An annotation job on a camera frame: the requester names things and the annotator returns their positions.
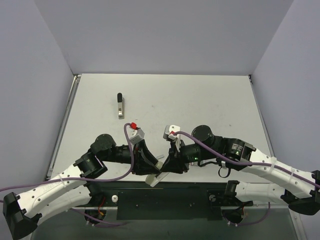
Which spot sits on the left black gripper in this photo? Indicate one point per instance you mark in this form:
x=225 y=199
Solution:
x=137 y=157

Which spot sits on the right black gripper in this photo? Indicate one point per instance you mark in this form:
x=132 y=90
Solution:
x=180 y=156

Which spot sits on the grey staple strip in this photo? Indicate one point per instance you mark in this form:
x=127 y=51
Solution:
x=160 y=156

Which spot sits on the olive green stapler cover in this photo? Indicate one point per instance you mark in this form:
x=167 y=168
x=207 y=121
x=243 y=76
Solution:
x=153 y=179

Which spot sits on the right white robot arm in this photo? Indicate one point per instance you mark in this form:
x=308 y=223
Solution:
x=298 y=189

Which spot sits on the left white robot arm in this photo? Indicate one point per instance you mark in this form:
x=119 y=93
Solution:
x=74 y=186

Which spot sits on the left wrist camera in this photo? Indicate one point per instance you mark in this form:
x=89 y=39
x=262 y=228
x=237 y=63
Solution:
x=136 y=135

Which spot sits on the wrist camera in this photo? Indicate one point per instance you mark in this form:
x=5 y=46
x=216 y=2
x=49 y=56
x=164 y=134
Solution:
x=169 y=132
x=136 y=135

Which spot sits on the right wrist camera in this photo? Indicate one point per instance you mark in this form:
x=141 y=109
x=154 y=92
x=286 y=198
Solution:
x=169 y=132

